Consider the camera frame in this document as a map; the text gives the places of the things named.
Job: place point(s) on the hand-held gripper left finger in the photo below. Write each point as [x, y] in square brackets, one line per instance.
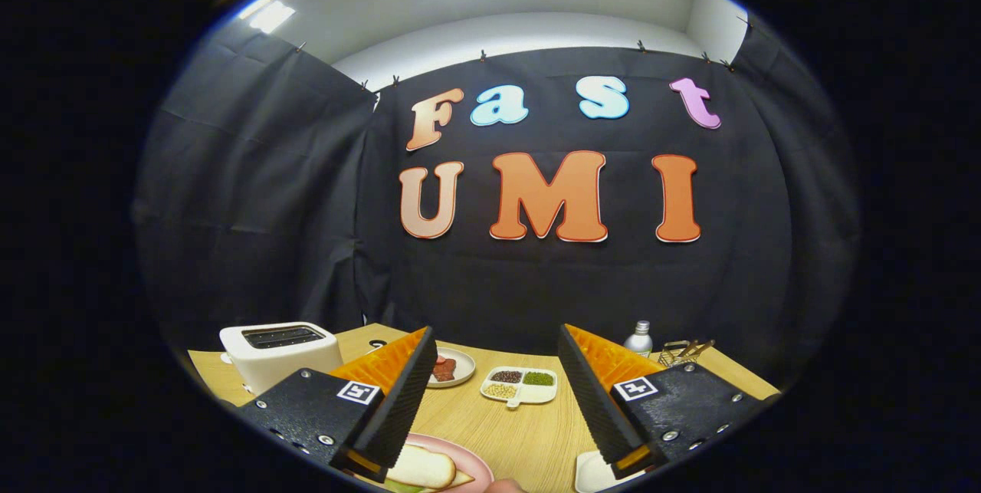
[402, 401]

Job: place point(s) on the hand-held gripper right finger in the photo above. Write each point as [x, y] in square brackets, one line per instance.
[594, 401]

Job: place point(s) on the brown meat piece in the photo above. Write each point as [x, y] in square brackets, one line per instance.
[450, 368]
[438, 372]

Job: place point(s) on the white divided dish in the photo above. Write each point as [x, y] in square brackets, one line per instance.
[536, 393]

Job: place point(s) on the pile of green beans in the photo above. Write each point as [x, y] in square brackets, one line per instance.
[539, 378]

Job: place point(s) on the round beige plate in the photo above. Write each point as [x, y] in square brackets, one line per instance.
[465, 366]

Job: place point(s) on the white rectangular plate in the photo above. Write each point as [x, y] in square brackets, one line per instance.
[594, 474]

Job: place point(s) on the green metal bottle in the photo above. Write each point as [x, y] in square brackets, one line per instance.
[638, 340]

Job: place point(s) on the pile of dark red beans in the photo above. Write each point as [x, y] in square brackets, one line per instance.
[506, 376]

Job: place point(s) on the pile of yellow soybeans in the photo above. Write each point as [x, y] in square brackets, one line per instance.
[500, 390]

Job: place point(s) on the pink round plate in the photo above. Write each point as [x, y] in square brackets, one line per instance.
[479, 466]

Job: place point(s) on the white toaster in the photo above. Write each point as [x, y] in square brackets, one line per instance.
[268, 363]

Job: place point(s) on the ceiling light panel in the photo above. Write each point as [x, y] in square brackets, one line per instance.
[268, 15]

